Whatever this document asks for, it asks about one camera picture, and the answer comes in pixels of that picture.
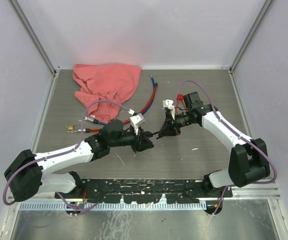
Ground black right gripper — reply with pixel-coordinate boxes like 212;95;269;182
158;110;192;137

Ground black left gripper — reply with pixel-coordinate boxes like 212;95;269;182
109;124;154;153

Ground red cable padlock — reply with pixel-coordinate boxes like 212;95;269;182
174;94;187;111

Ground red cable lock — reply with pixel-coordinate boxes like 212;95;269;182
78;82;159;134

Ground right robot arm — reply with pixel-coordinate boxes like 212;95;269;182
158;92;270;197

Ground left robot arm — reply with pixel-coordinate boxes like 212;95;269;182
4;119;154;202

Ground pink cloth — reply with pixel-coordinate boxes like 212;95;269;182
73;63;141;123

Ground brass padlock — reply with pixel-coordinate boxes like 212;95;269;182
66;124;83;133

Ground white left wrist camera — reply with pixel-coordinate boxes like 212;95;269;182
128;109;146;135

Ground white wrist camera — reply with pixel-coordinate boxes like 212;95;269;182
128;109;146;135
162;99;175;119

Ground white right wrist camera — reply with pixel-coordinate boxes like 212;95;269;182
162;99;175;119

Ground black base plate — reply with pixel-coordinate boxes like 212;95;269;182
62;178;224;204

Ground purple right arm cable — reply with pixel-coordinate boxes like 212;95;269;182
173;79;278;216

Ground blue cable lock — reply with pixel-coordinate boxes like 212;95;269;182
84;74;158;125

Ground slotted cable duct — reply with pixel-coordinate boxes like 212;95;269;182
19;200;207;212

